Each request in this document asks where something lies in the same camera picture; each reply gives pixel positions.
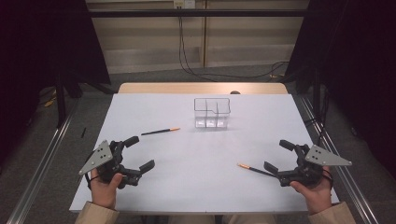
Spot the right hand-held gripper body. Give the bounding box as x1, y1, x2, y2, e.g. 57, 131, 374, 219
275, 143, 353, 189

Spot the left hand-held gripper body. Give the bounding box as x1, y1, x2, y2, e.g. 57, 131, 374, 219
78, 139, 144, 190

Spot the black pencil with orange end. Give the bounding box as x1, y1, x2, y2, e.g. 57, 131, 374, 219
237, 162, 278, 178
140, 127, 181, 136

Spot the clear plastic organizer box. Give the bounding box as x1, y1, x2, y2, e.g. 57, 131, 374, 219
193, 97, 232, 130

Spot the person's right hand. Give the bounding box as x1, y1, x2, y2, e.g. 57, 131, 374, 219
289, 174, 333, 216

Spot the person's left hand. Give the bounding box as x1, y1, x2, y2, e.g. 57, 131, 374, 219
90, 172, 124, 210

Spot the white table sheet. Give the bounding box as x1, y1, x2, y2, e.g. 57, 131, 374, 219
68, 92, 340, 215

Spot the black metal stand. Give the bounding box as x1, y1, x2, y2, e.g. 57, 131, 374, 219
312, 66, 322, 120
55, 73, 67, 129

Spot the wooden table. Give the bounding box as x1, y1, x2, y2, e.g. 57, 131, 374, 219
117, 82, 289, 95

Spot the yellow floor object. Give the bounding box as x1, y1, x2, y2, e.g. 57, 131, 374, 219
43, 96, 58, 108

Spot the black curtain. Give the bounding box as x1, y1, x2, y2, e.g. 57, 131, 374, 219
284, 0, 396, 172
0, 0, 111, 162

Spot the white power outlet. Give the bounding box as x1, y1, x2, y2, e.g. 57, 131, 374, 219
173, 0, 196, 9

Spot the black crossbar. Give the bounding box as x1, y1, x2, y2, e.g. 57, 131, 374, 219
88, 8, 309, 18

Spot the right hand-held gripper cable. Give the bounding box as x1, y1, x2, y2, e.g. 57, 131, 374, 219
321, 167, 334, 189

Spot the hand-held gripper cable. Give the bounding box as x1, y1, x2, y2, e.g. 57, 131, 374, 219
84, 172, 101, 191
321, 167, 334, 189

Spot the left hand-held gripper cable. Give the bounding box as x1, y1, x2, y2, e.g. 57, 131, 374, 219
84, 172, 101, 191

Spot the black floor cable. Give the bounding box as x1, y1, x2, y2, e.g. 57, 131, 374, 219
304, 88, 330, 147

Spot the metal floor rail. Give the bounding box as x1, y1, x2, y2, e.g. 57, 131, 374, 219
300, 96, 379, 224
6, 96, 82, 224

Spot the black wall cable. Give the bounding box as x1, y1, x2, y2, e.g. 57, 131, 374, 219
177, 15, 219, 82
180, 15, 290, 80

